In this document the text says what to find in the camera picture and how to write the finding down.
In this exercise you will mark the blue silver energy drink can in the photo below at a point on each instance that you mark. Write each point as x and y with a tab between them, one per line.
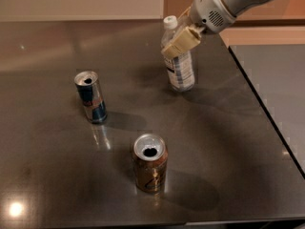
87	85

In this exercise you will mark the brown gold soda can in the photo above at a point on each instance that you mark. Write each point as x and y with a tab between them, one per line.
149	160

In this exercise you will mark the clear blue-label plastic bottle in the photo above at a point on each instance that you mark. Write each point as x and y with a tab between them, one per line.
180	68

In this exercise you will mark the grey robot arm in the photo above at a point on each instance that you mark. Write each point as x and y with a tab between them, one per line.
236	7

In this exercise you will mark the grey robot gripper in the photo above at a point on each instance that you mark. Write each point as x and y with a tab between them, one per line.
208	12

